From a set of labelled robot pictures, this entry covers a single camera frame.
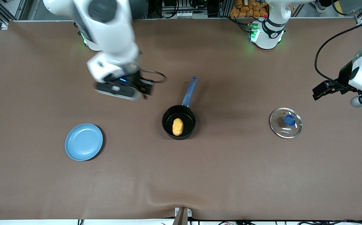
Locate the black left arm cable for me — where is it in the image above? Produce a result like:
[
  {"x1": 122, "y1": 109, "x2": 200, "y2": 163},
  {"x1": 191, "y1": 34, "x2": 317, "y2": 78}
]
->
[{"x1": 314, "y1": 22, "x2": 362, "y2": 87}]

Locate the bag of orange items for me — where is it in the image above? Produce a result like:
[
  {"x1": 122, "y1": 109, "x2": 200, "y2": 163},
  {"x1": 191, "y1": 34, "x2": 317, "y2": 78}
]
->
[{"x1": 230, "y1": 0, "x2": 294, "y2": 18}]

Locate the metal table edge bracket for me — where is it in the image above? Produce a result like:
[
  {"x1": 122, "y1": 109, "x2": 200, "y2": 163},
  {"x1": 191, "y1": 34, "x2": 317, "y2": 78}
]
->
[{"x1": 174, "y1": 207, "x2": 192, "y2": 225}]

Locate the yellow potato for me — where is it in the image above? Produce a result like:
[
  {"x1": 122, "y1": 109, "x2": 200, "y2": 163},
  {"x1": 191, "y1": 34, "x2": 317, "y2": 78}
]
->
[{"x1": 172, "y1": 117, "x2": 184, "y2": 137}]

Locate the blue round plate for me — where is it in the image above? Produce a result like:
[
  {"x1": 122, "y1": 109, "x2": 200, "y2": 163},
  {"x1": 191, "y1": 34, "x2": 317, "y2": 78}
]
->
[{"x1": 64, "y1": 123, "x2": 104, "y2": 162}]

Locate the grey connector block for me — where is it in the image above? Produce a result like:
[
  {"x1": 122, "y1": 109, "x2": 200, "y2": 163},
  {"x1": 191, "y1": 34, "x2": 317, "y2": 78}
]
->
[{"x1": 162, "y1": 9, "x2": 208, "y2": 19}]

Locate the brown table mat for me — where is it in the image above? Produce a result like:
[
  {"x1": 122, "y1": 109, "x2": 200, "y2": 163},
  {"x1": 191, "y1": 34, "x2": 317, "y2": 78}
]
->
[{"x1": 0, "y1": 17, "x2": 362, "y2": 221}]

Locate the glass lid with blue knob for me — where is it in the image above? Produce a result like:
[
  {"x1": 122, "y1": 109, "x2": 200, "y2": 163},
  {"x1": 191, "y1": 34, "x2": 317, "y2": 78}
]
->
[{"x1": 269, "y1": 107, "x2": 303, "y2": 139}]

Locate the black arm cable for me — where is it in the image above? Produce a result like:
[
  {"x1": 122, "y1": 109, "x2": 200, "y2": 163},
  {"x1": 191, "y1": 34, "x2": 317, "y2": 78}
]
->
[
  {"x1": 138, "y1": 69, "x2": 168, "y2": 84},
  {"x1": 314, "y1": 22, "x2": 362, "y2": 87}
]

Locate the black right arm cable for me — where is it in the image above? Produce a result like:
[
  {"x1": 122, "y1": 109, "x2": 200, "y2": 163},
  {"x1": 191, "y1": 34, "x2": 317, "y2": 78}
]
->
[{"x1": 138, "y1": 69, "x2": 168, "y2": 84}]

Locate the black pot with blue handle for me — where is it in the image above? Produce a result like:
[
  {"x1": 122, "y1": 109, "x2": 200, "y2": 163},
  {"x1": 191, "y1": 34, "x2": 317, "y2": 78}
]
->
[{"x1": 161, "y1": 77, "x2": 199, "y2": 140}]

